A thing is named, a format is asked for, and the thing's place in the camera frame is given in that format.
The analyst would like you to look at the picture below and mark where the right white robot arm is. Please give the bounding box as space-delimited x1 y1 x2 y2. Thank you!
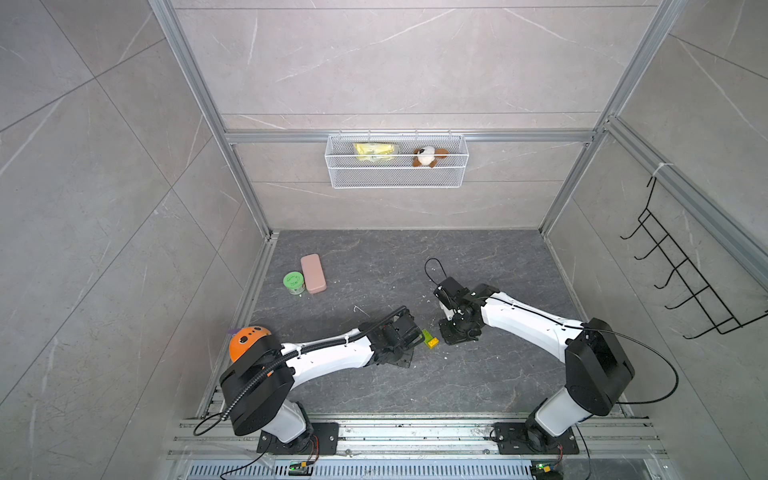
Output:
434 277 635 444

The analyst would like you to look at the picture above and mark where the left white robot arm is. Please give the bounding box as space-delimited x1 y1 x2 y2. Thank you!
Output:
219 306 424 446

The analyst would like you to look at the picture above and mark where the pink rectangular case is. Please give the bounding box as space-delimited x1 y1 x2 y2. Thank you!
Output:
301 254 327 294

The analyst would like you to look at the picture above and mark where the brown white plush toy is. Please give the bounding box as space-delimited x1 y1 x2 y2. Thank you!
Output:
412 146 449 168

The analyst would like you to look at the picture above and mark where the orange shark plush toy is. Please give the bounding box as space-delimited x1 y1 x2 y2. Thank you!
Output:
228 326 271 362

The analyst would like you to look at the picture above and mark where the yellow packet in basket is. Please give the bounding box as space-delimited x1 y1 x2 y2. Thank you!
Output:
353 142 400 163

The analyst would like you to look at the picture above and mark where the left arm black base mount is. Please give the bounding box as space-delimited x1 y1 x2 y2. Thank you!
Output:
257 422 339 458

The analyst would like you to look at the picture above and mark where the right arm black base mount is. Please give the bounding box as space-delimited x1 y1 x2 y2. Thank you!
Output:
489 421 579 455

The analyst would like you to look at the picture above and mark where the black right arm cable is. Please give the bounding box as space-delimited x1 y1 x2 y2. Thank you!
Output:
423 257 680 406

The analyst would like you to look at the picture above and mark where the white wire wall basket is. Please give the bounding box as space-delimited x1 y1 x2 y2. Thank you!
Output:
324 132 469 189

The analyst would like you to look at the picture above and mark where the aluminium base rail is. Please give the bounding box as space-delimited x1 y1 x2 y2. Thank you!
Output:
165 413 676 479

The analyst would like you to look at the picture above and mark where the black wire hook rack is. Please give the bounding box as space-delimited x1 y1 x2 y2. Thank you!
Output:
619 176 767 340

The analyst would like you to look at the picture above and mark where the aluminium corner frame post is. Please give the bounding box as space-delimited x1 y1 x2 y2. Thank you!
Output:
149 0 272 241

